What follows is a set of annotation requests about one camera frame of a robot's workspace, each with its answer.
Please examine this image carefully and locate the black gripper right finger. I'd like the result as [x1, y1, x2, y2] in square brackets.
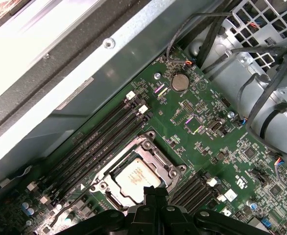
[156, 187, 275, 235]

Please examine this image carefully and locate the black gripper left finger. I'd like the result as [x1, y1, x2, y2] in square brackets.
[56, 185, 159, 235]

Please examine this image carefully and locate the silver green CPU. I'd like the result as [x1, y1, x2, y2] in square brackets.
[114, 158, 165, 204]

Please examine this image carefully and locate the thin metal locking lever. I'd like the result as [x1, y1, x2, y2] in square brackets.
[49, 204, 85, 228]
[167, 171, 183, 205]

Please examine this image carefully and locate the CPU socket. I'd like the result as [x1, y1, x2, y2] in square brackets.
[89, 130, 188, 212]

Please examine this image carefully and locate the green motherboard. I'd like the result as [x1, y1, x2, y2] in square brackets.
[0, 52, 287, 235]

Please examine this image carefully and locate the round coin battery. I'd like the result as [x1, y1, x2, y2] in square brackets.
[170, 73, 190, 93]

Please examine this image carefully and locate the white case label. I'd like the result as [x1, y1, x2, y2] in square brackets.
[56, 77, 95, 111]

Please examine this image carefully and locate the black grey PC case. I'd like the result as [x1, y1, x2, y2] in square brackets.
[0, 0, 287, 235]

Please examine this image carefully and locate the grey metal disk bay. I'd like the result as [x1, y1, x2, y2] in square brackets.
[182, 0, 287, 167]

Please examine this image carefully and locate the thick black round cable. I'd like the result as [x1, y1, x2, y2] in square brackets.
[202, 46, 287, 74]
[245, 52, 287, 160]

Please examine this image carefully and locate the black flat cable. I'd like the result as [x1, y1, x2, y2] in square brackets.
[196, 0, 235, 66]

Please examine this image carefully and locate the thin dark wire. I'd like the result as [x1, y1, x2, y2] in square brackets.
[166, 12, 234, 65]

